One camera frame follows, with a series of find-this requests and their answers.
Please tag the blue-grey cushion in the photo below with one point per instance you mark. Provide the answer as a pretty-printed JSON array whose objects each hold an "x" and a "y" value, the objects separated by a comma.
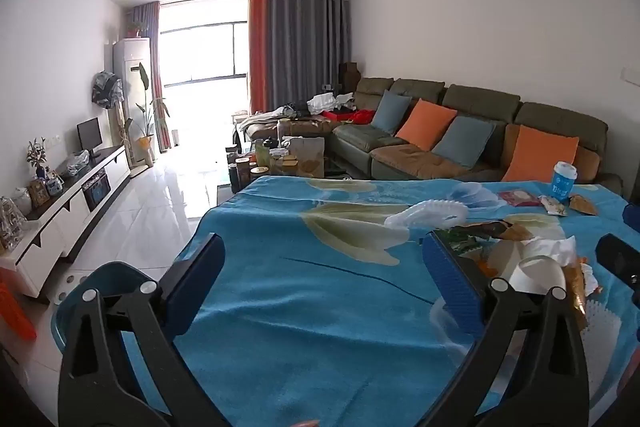
[
  {"x": 462, "y": 142},
  {"x": 391, "y": 112}
]

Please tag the white fluted paper liner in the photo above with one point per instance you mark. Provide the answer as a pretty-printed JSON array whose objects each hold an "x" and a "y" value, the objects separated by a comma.
[{"x": 602, "y": 317}]

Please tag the white paper strip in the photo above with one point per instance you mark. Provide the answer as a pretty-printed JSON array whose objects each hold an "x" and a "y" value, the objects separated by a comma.
[{"x": 537, "y": 274}]

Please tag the golden foil wrapper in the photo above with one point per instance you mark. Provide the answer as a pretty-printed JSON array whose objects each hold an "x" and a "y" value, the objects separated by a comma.
[{"x": 577, "y": 292}]

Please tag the clear plastic wrapped item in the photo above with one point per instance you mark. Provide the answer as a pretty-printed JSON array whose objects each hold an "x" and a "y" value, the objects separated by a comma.
[{"x": 77, "y": 163}]

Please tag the red cloth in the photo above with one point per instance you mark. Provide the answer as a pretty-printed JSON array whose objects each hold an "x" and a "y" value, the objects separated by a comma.
[{"x": 360, "y": 117}]

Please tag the dark clothing pile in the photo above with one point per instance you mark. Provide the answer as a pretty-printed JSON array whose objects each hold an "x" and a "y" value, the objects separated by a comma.
[{"x": 295, "y": 110}]

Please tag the blue white porcelain jar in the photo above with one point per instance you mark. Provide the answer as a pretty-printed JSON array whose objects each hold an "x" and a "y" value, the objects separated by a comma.
[{"x": 54, "y": 183}]

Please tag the bright window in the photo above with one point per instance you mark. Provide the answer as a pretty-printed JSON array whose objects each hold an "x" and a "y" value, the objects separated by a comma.
[{"x": 200, "y": 52}]

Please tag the grey orange curtain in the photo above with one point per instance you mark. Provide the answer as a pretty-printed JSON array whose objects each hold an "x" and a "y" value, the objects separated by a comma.
[
  {"x": 300, "y": 52},
  {"x": 150, "y": 37}
]

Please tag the white plastic bag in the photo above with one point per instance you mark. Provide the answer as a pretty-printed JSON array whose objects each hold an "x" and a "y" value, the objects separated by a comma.
[{"x": 430, "y": 213}]

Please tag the white green snack wrapper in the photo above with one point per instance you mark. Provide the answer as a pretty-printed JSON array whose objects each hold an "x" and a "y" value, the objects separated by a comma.
[{"x": 554, "y": 206}]

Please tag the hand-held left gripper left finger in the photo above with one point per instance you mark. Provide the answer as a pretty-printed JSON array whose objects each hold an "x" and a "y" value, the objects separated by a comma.
[{"x": 197, "y": 297}]

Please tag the glittery wrapped ornament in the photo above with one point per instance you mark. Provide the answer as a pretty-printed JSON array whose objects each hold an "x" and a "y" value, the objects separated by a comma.
[{"x": 11, "y": 222}]

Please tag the cardboard box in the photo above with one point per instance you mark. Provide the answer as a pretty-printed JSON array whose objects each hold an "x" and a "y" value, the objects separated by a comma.
[{"x": 349, "y": 74}]

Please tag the vase with leafy branches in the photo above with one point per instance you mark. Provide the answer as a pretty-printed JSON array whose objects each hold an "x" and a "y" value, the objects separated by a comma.
[{"x": 37, "y": 157}]

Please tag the white TV cabinet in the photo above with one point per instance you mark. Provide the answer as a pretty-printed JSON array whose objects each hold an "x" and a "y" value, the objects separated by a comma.
[{"x": 50, "y": 227}]

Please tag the blue floral blanket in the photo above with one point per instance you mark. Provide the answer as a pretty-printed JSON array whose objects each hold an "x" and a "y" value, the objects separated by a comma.
[{"x": 300, "y": 332}]

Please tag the brown snack wrapper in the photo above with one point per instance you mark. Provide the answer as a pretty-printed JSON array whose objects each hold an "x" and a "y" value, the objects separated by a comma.
[{"x": 582, "y": 205}]

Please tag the orange cushion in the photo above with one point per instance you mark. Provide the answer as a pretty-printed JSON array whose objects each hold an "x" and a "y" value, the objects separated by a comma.
[
  {"x": 537, "y": 154},
  {"x": 425, "y": 124}
]

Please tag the teal chair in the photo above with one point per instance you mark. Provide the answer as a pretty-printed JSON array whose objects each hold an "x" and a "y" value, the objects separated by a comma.
[{"x": 115, "y": 272}]

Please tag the white clothes pile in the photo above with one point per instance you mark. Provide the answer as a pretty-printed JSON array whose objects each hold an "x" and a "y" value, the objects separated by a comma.
[{"x": 327, "y": 102}]

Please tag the white wall switch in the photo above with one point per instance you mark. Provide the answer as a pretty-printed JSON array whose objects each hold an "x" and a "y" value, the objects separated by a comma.
[{"x": 625, "y": 76}]

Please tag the white lidded jar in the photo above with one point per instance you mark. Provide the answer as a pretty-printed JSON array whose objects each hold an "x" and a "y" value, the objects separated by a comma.
[{"x": 21, "y": 201}]

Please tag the tall green potted plant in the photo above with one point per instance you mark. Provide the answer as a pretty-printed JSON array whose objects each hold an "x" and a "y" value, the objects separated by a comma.
[{"x": 146, "y": 147}]

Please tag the blue paper cup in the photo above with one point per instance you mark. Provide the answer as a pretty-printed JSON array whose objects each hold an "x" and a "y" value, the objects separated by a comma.
[{"x": 564, "y": 184}]

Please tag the white crumpled tissue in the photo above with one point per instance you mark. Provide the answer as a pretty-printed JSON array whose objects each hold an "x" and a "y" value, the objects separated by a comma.
[{"x": 550, "y": 249}]

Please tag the white bathroom scale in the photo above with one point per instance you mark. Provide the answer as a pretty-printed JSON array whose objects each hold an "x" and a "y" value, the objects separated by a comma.
[{"x": 72, "y": 289}]

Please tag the black monitor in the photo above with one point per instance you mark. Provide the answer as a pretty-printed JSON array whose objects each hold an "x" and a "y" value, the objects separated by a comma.
[{"x": 89, "y": 134}]

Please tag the brown paper bag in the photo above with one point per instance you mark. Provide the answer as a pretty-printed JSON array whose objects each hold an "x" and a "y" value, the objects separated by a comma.
[{"x": 307, "y": 154}]

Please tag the covered standing fan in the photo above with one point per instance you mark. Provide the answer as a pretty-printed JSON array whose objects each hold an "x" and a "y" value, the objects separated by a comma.
[{"x": 106, "y": 89}]

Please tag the orange plastic bag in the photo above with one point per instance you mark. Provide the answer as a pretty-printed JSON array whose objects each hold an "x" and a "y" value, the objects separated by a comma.
[{"x": 15, "y": 312}]

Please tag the clear green orange snack wrapper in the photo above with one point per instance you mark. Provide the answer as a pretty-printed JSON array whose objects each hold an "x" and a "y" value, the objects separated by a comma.
[{"x": 465, "y": 242}]

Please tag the green brown sofa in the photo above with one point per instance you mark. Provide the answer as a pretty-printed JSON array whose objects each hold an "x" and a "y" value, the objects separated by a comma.
[{"x": 480, "y": 99}]

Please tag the red snack packet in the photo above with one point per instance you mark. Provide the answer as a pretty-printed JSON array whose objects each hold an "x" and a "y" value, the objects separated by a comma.
[{"x": 520, "y": 198}]

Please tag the small potted plant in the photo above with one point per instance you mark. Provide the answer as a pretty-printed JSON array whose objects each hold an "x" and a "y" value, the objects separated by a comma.
[{"x": 136, "y": 29}]

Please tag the brown picture frame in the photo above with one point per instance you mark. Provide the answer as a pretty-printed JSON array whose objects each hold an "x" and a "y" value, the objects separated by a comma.
[{"x": 38, "y": 193}]

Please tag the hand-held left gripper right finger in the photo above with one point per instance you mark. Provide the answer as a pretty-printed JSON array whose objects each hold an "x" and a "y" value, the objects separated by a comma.
[{"x": 452, "y": 287}]

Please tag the group of food jars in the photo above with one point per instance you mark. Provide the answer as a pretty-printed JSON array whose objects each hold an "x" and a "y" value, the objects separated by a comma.
[{"x": 245, "y": 167}]

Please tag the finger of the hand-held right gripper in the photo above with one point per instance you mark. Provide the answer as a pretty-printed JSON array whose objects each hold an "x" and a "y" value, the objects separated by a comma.
[
  {"x": 620, "y": 257},
  {"x": 633, "y": 214}
]

